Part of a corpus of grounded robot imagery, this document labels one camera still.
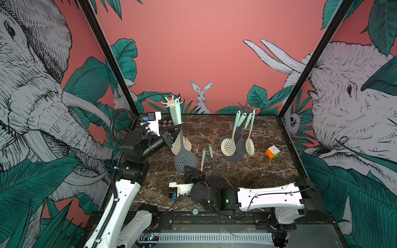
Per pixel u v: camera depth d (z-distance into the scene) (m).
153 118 0.54
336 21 0.73
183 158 0.66
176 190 0.53
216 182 0.86
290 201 0.42
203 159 0.95
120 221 0.42
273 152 0.95
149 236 0.70
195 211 0.76
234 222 0.75
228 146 0.88
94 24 0.74
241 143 0.87
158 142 0.55
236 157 0.99
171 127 0.58
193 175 0.57
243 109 0.69
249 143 0.90
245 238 0.70
